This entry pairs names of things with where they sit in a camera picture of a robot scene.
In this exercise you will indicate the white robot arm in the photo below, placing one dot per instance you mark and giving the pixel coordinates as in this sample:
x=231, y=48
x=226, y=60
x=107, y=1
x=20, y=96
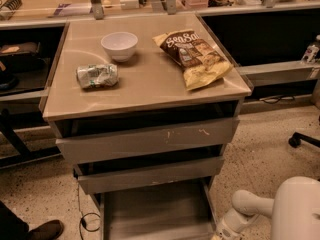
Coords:
x=294, y=212

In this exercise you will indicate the grey middle drawer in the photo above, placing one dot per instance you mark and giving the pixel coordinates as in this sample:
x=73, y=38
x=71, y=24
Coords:
x=150, y=176

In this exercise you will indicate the white bowl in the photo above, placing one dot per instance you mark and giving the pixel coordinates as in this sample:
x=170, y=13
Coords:
x=120, y=46

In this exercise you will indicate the clear plastic bottle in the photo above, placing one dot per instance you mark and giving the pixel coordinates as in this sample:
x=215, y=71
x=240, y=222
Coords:
x=311, y=51

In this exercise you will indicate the dark trouser leg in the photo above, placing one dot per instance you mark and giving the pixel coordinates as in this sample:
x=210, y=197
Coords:
x=11, y=226

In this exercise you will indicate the black office chair base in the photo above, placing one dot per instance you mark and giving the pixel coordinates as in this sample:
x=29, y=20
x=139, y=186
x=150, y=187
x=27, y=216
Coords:
x=296, y=139

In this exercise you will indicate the grey drawer cabinet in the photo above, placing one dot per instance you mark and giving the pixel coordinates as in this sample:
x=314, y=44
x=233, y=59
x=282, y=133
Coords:
x=150, y=92

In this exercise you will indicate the brown shoe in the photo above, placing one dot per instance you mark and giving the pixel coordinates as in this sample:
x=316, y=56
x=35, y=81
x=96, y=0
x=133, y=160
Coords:
x=50, y=230

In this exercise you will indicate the purple white paper pack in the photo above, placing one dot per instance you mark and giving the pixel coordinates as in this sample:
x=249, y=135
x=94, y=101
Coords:
x=65, y=10

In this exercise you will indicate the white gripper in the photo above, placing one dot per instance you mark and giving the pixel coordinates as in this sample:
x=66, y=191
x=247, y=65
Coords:
x=224, y=230

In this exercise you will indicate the black coil spring holder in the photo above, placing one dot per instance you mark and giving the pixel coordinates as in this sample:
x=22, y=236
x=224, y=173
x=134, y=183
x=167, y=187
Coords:
x=8, y=8

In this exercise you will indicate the grey drawer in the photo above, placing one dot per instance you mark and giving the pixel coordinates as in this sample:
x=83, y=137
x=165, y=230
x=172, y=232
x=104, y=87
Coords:
x=145, y=141
x=173, y=211
x=150, y=176

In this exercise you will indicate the grey bottom drawer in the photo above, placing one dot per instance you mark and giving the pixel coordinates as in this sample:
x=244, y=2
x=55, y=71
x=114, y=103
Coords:
x=173, y=211

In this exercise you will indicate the brown yellow chip bag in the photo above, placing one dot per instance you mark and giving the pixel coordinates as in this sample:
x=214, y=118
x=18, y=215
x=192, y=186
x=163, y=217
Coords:
x=200, y=62

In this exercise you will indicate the black table leg frame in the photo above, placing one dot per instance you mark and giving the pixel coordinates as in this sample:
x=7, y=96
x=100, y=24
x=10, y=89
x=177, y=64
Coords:
x=9, y=123

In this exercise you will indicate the grey top drawer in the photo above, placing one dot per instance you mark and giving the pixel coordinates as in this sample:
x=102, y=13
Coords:
x=145, y=141

